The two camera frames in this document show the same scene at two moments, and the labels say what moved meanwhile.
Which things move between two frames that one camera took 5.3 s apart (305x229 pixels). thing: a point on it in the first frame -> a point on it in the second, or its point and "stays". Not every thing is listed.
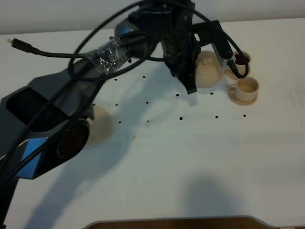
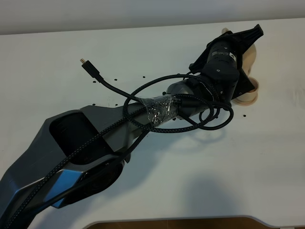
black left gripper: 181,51 -> 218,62
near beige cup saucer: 235,100 stays
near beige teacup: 245,89 stays
